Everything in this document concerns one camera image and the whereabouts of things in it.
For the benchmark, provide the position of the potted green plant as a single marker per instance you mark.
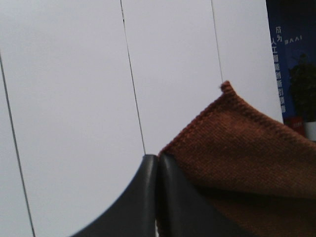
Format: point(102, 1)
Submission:
point(303, 92)

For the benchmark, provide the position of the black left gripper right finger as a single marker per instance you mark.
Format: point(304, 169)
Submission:
point(183, 212)

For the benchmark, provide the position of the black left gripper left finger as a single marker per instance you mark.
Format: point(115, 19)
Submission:
point(133, 213)

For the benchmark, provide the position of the brown towel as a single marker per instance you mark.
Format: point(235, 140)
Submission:
point(255, 170)

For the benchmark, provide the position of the blue banner with white text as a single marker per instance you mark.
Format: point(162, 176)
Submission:
point(293, 32)

